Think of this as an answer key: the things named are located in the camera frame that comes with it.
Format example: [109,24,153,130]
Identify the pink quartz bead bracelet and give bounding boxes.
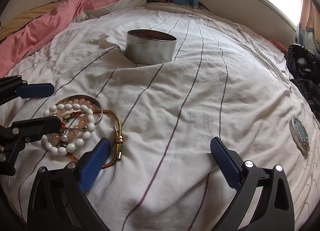
[48,98,96,142]

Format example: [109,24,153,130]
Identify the black jacket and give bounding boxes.
[285,44,320,121]

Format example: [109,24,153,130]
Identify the gold braided cord bracelet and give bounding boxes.
[63,109,124,170]

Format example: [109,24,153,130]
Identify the decorated round tin lid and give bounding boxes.
[289,117,311,155]

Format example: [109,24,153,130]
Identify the peach tree print curtain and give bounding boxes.
[295,0,320,55]

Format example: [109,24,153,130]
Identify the pink blanket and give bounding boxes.
[1,0,119,77]

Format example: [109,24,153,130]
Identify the round silver metal tin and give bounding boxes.
[124,29,177,65]

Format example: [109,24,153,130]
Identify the white striped bed sheet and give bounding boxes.
[1,0,319,230]

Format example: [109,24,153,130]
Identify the white bead bracelet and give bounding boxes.
[41,103,96,156]

